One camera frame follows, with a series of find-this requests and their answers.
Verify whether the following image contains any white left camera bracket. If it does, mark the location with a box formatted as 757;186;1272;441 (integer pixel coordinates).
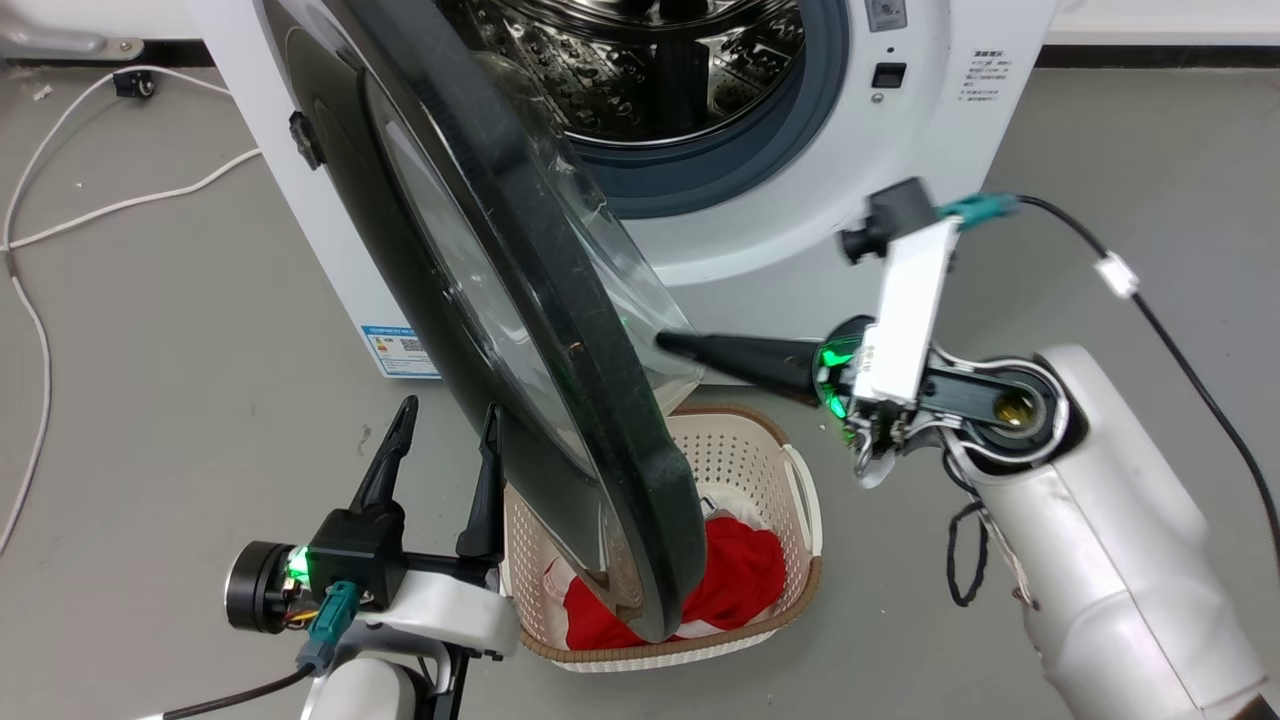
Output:
362;570;522;662

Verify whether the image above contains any teal right camera connector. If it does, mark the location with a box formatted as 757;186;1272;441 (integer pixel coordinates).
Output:
937;192;1022;230

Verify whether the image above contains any beige perforated laundry basket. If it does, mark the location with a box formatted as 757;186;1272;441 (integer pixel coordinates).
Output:
499;403;825;674

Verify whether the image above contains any black right camera cable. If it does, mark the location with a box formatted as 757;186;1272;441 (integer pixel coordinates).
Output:
1012;195;1280;566

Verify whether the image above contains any black left camera cable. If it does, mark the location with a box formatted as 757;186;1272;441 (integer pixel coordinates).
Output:
150;664;319;720

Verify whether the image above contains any thin black looped arm cable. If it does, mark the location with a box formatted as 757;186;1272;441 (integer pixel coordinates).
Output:
943;448;993;610

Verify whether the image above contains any white right camera bracket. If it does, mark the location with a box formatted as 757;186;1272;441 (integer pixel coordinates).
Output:
849;214;964;407

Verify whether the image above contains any blue energy label sticker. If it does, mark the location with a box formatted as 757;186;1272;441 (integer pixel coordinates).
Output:
359;323;442;380

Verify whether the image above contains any black door latch hook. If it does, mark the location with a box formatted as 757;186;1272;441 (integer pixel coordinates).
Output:
288;110;324;172

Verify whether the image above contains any thick white floor cable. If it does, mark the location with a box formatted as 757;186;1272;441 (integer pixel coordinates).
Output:
0;148;263;253

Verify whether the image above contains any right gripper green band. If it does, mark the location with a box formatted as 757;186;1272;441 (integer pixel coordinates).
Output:
654;316;909;490

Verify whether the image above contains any teal camera connector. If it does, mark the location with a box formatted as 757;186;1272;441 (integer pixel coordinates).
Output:
296;581;362;674
937;192;1022;230

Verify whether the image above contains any white garment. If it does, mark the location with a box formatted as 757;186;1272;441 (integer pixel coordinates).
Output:
543;558;583;607

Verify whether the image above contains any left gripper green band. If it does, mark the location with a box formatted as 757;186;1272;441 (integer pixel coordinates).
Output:
224;396;506;634

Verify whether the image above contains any black camera cable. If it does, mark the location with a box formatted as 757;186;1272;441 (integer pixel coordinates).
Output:
150;664;319;720
1012;195;1280;566

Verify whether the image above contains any grey rubber door gasket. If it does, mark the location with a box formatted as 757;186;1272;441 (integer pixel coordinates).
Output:
558;0;852;220

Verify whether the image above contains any grey metal furniture foot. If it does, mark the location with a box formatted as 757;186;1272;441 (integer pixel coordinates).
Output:
0;18;147;63

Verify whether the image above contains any white front-load washing machine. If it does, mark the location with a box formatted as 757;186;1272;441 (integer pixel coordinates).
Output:
190;0;1061;386

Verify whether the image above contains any white cable clip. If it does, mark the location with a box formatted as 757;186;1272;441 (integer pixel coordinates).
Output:
1094;251;1142;300

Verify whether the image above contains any black round washing machine door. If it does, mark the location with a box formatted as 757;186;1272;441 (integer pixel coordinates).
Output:
255;0;709;644

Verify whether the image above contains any thin grey floor cable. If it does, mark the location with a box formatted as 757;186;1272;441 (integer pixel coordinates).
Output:
0;65;233;557

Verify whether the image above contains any teal left camera connector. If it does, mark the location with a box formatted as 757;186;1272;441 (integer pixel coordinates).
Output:
296;581;362;674

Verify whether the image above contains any red garment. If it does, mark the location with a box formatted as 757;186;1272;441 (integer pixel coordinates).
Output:
562;514;789;652

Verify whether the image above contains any steel washing machine drum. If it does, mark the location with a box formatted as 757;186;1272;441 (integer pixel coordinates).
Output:
440;0;807;147

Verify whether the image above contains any white camera bracket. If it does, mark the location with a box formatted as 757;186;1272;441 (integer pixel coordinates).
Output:
849;214;964;407
362;570;522;662

